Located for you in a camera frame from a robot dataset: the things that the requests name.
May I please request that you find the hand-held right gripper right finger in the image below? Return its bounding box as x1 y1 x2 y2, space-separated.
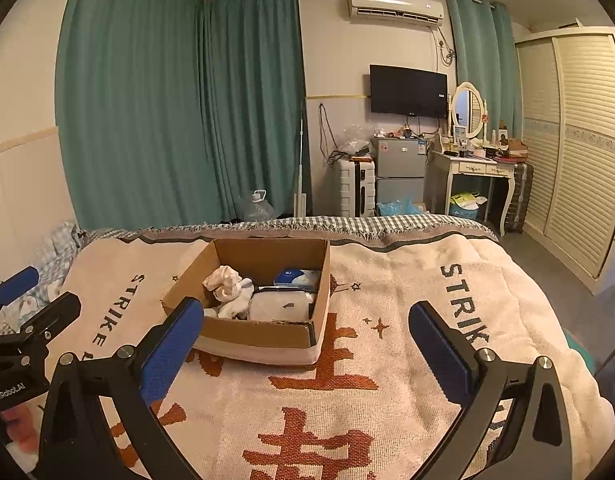
408 301 573 480

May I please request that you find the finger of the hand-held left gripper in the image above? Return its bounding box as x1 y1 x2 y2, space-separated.
0 266 40 307
22 292 83 347

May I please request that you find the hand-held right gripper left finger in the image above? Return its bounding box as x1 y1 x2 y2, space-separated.
38 296 206 480

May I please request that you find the white sock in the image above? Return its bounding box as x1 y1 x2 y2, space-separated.
215 280 257 320

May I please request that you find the cardboard box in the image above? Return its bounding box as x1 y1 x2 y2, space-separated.
161 237 333 367

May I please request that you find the pale cloth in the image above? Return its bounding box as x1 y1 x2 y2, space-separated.
202 265 244 304

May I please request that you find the large white tissue pack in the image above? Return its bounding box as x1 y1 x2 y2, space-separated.
248 286 319 324

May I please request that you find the small blue tissue pack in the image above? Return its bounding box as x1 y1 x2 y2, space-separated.
274 268 322 291

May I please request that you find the person's left hand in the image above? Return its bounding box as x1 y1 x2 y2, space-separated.
0 402 42 447

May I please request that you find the beige printed blanket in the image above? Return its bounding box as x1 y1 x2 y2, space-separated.
8 225 615 480

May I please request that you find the trash bin with paper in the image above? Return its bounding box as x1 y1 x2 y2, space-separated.
448 191 489 221

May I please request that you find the blue plastic bag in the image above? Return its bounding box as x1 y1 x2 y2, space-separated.
376 197 419 219

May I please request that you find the clear water jug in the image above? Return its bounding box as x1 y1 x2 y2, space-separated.
242 189 278 222

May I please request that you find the dark suitcase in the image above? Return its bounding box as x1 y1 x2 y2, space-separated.
499 161 535 234

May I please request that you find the white suitcase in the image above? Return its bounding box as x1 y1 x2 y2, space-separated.
335 156 377 219

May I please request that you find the white dressing table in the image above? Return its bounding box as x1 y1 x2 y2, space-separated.
431 150 521 234

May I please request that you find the grey small fridge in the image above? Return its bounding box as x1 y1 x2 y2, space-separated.
370 136 431 219

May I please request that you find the teal curtain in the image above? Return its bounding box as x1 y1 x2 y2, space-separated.
200 0 314 224
444 0 524 137
55 0 209 232

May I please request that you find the white mop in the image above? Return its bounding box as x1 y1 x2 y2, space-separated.
290 100 311 219

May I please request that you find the clear plastic bag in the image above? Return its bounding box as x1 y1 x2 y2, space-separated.
337 122 374 157

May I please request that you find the oval white mirror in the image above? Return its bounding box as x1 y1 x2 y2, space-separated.
448 81 489 139

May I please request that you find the cream louvered wardrobe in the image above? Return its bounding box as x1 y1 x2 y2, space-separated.
513 25 615 297

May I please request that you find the white air conditioner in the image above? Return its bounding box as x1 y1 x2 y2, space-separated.
346 0 447 26

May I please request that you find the black wall cable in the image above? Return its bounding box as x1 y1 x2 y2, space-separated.
317 102 346 167

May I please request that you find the black wall television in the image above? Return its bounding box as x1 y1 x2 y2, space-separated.
369 64 449 119

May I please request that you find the air conditioner power cable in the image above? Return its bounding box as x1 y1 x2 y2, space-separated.
434 25 459 66

